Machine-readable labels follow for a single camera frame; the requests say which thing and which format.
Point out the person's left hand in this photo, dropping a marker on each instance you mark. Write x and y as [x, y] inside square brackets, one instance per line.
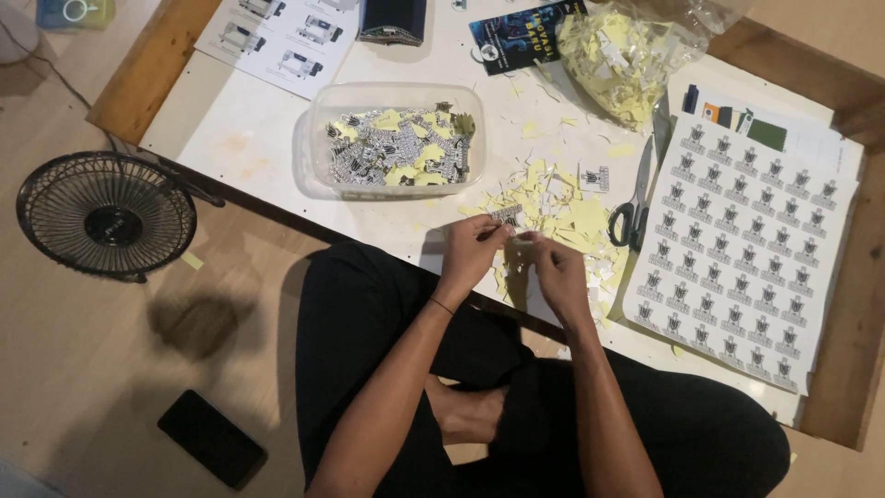
[467, 254]

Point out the person's right hand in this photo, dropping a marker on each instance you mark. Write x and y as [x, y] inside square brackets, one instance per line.
[561, 276]

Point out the small black-and-white sticker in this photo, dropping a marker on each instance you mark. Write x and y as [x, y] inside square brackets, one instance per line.
[507, 214]

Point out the heap of yellow paper scraps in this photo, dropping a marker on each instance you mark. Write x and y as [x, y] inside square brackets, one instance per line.
[560, 228]

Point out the black wrist band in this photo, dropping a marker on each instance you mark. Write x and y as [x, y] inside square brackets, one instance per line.
[440, 306]

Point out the single cut sticker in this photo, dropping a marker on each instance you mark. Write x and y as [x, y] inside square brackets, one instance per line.
[594, 178]

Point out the person's black trousers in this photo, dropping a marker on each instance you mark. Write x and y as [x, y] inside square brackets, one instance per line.
[387, 346]

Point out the pile of cut stickers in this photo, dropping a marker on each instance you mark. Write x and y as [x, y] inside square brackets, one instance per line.
[401, 149]

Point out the clear plastic container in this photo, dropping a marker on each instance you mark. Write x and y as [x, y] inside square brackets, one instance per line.
[395, 140]

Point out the person's foot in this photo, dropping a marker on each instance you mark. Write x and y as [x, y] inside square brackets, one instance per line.
[467, 411]

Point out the printed sticker sheet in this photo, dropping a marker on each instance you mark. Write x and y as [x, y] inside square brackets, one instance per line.
[743, 249]

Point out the dark blue printed card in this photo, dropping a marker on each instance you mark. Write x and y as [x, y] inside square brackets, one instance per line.
[522, 36]

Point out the clear plastic bag of scraps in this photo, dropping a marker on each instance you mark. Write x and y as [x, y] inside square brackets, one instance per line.
[633, 59]

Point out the low wooden-framed white table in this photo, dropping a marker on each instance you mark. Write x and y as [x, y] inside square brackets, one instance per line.
[263, 131]

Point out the dark folded wallet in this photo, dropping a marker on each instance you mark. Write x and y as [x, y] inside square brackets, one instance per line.
[392, 21]

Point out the white paper with colour blocks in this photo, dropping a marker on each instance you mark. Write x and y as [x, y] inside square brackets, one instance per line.
[774, 131]

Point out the yellow paper scrap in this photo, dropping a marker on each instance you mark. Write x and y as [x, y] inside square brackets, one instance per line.
[192, 260]

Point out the white leaflet with machine pictures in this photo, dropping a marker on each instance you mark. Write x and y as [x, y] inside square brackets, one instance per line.
[280, 43]

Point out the black smartphone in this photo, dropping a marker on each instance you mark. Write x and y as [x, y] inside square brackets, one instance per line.
[211, 438]

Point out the black desk fan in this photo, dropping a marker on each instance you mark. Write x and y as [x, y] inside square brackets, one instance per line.
[107, 214]

